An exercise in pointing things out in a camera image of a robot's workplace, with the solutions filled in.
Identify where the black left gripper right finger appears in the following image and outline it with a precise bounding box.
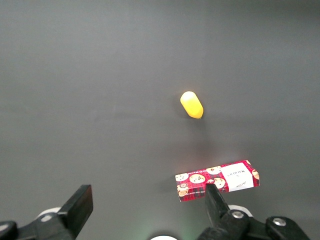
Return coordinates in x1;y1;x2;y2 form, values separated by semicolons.
197;183;311;240

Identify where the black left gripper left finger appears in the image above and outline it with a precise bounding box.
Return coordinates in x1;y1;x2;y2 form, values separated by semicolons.
0;184;94;240

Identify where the red tartan cookie box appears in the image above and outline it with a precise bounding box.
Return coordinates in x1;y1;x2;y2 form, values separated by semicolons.
174;159;261;203

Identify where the yellow lemon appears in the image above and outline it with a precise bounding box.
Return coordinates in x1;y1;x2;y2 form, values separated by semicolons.
179;90;204;120

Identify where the dark grey table mat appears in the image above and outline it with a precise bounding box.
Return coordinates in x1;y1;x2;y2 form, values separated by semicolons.
0;0;320;240

